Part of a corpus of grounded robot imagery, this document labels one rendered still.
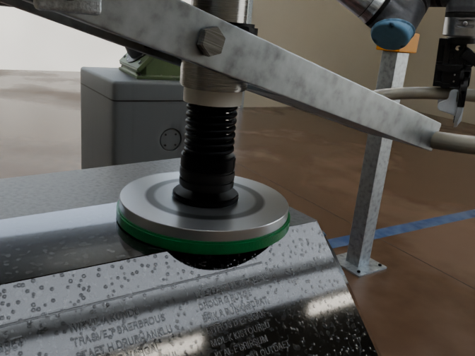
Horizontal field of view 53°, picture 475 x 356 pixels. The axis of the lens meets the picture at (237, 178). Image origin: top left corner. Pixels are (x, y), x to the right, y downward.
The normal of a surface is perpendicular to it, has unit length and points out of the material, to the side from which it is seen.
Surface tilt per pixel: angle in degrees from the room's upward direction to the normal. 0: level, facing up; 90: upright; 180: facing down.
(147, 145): 90
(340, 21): 90
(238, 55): 90
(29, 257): 0
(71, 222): 0
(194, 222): 0
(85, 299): 45
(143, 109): 90
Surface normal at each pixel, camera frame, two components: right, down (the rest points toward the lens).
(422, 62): -0.85, 0.09
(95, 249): 0.09, -0.95
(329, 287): 0.46, -0.46
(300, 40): 0.52, 0.30
